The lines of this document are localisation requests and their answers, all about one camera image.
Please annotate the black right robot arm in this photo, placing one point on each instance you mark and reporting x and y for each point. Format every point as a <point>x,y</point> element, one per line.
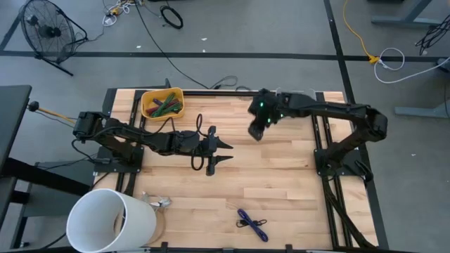
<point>351,112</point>

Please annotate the round wooden lamp base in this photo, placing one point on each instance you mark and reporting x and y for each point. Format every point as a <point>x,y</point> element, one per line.
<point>160,226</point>

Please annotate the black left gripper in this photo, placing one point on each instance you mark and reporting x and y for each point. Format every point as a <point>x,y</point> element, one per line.
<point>210,147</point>

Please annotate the black floor fan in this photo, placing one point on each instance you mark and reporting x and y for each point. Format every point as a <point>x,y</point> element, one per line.
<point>49,31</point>

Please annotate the white lamp shade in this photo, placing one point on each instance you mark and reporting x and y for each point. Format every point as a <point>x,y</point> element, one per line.
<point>140,218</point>

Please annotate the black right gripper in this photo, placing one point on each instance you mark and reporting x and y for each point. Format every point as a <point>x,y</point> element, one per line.
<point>263,105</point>

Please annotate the yellow plastic bin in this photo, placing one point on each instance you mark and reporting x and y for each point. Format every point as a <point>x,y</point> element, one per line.
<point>162,118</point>

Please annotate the black aluminium table frame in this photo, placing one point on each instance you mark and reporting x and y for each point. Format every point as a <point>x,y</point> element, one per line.
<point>211,93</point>

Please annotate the grey-legged desk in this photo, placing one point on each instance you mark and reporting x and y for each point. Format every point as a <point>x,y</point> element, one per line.
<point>404,21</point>
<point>422,111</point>

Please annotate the pale grey plastic bin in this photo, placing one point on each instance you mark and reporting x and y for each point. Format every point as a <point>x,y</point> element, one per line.
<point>312,91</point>

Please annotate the black low desk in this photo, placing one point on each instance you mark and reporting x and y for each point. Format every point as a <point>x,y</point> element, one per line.
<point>45,177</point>

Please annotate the black knob on yellow rod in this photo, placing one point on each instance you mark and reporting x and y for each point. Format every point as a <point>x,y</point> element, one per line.
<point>33,105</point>

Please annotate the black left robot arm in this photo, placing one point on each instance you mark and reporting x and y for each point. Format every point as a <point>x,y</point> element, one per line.
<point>140,135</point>

